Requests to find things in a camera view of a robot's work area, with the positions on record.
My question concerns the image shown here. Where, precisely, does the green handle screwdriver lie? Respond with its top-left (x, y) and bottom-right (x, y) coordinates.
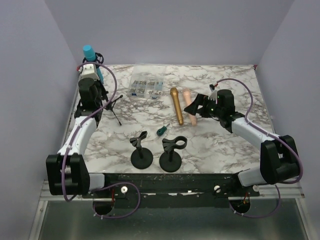
top-left (156, 123), bottom-right (171, 137)

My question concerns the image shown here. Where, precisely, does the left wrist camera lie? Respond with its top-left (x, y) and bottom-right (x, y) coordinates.
top-left (77, 64), bottom-right (100, 81)

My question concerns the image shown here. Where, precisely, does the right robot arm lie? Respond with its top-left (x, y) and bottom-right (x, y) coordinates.
top-left (184, 89), bottom-right (301, 196)

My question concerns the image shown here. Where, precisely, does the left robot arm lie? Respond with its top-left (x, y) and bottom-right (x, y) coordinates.
top-left (45, 77), bottom-right (111, 202)

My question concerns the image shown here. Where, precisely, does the black tripod mic stand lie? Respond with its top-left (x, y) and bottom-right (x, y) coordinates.
top-left (81, 51), bottom-right (124, 127)

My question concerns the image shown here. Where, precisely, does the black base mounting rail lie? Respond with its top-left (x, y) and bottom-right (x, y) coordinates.
top-left (65, 173), bottom-right (262, 209)

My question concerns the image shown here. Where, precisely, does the pink microphone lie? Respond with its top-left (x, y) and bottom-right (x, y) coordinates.
top-left (182, 88), bottom-right (197, 127)

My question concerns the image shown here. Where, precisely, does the black round-base mic stand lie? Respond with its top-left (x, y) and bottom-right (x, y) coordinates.
top-left (159, 135), bottom-right (188, 173)

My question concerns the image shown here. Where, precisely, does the clear screw organizer box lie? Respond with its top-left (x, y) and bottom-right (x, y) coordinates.
top-left (127, 64), bottom-right (167, 99)

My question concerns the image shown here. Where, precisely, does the blue microphone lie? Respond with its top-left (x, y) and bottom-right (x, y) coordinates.
top-left (82, 45), bottom-right (104, 84)

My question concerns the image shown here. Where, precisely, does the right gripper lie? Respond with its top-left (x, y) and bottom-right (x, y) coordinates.
top-left (185, 93), bottom-right (224, 118)

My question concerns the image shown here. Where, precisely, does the gold microphone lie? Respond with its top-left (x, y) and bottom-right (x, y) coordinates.
top-left (170, 87), bottom-right (184, 126)

